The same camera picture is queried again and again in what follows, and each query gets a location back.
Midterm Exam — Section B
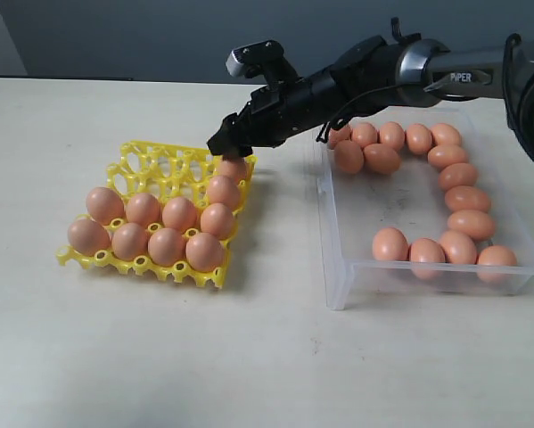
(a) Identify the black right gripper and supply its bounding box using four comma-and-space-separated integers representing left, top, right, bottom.
207, 84, 302, 160

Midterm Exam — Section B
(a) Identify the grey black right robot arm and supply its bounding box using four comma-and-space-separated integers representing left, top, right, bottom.
208, 20, 534, 162

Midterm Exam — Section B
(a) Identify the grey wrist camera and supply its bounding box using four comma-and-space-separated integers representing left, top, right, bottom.
226, 39, 300, 89

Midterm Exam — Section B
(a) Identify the clear plastic bin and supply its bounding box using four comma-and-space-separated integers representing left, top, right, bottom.
315, 107, 534, 309

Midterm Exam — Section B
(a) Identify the brown egg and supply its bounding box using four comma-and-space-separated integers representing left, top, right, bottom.
430, 123, 462, 145
200, 202, 235, 240
148, 227, 185, 267
438, 162, 479, 192
379, 121, 406, 152
67, 218, 111, 257
372, 227, 409, 261
447, 210, 496, 241
409, 238, 446, 280
363, 144, 401, 175
445, 185, 492, 212
333, 140, 365, 174
161, 196, 198, 234
327, 125, 351, 150
477, 245, 517, 284
86, 186, 125, 226
406, 123, 432, 155
185, 232, 225, 273
218, 158, 248, 185
111, 223, 149, 261
427, 144, 469, 169
350, 122, 379, 149
206, 175, 241, 210
125, 193, 161, 227
439, 230, 477, 265

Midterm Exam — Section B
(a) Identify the yellow plastic egg tray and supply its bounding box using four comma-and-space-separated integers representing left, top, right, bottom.
56, 141, 257, 289

